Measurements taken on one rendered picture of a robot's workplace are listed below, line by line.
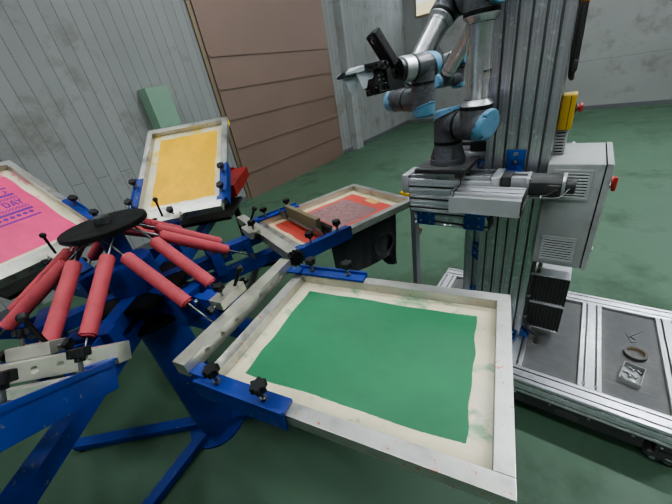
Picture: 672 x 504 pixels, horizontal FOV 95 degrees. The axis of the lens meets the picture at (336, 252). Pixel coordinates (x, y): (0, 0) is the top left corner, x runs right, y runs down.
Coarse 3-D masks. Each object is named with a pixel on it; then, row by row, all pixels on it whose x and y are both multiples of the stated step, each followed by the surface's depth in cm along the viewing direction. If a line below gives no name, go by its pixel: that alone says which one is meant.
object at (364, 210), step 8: (352, 208) 191; (360, 208) 189; (368, 208) 187; (376, 208) 185; (384, 208) 183; (336, 216) 184; (344, 216) 182; (352, 216) 180; (360, 216) 179; (368, 216) 177; (344, 224) 172; (296, 232) 174; (304, 232) 172; (304, 240) 163
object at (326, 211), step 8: (344, 200) 206; (352, 200) 204; (360, 200) 201; (320, 208) 200; (328, 208) 198; (336, 208) 196; (344, 208) 194; (320, 216) 188; (328, 216) 186; (280, 224) 188; (288, 224) 186; (296, 224) 184; (288, 232) 176
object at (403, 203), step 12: (336, 192) 213; (348, 192) 219; (372, 192) 204; (384, 192) 197; (300, 204) 203; (312, 204) 205; (396, 204) 176; (408, 204) 178; (276, 216) 193; (372, 216) 167; (384, 216) 170; (360, 228) 162; (288, 240) 158
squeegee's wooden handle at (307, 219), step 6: (288, 210) 182; (294, 210) 175; (300, 210) 173; (288, 216) 186; (294, 216) 178; (300, 216) 171; (306, 216) 165; (312, 216) 162; (300, 222) 175; (306, 222) 168; (312, 222) 162; (318, 222) 159; (312, 228) 165; (318, 228) 161
